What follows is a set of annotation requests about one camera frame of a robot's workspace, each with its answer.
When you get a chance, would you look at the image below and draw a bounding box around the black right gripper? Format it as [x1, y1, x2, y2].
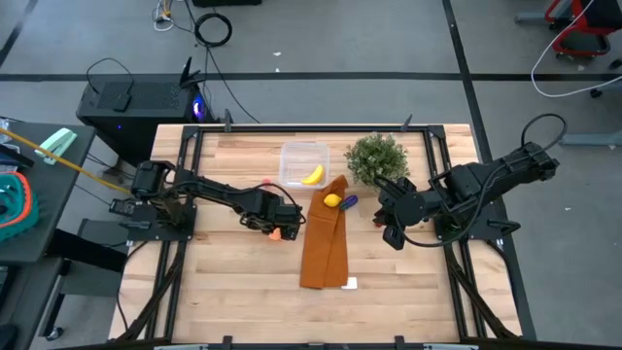
[372, 175, 432, 252]

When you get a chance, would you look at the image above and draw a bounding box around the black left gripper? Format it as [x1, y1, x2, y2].
[239, 188, 302, 242]

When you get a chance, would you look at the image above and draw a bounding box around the yellow toy banana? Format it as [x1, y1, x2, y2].
[300, 163, 326, 187]

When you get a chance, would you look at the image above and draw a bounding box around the clear plastic tupperware container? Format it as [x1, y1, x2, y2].
[278, 141, 331, 190]

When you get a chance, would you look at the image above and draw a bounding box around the orange folded cloth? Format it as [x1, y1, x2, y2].
[299, 174, 350, 291]

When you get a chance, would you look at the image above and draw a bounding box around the green potted plant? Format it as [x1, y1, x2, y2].
[343, 131, 411, 189]

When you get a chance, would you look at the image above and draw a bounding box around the small black power brick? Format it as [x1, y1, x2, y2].
[107, 197, 139, 218]

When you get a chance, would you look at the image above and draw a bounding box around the black wifi antenna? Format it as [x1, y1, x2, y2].
[178, 55, 208, 89]

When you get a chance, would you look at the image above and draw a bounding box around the black computer tower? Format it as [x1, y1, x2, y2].
[76, 72, 218, 166]

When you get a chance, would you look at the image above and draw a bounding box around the grey furniture foot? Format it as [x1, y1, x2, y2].
[514, 11, 553, 25]
[557, 129, 622, 148]

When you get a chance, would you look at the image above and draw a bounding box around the black side table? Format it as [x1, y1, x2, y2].
[0, 118, 97, 266]

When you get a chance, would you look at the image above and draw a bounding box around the black floor box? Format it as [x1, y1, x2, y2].
[191, 0, 263, 8]

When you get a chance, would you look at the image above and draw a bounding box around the mint green stapler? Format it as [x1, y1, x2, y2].
[34, 126, 79, 166]

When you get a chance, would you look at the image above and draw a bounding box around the teal and orange object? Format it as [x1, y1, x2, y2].
[0, 169, 41, 243]

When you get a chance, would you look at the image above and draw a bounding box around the red and black cart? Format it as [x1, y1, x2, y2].
[543, 0, 622, 60]

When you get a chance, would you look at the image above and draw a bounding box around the black metal table frame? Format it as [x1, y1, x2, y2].
[109, 123, 524, 341]

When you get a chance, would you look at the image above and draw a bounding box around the white floor cable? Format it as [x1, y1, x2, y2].
[530, 0, 622, 98]

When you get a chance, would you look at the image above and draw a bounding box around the coiled black cable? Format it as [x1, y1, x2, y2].
[193, 12, 234, 49]

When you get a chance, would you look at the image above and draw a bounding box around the white cable bundle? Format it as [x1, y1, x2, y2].
[153, 0, 176, 33]

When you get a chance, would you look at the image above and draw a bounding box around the yellow cable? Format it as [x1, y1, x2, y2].
[0, 125, 133, 196]

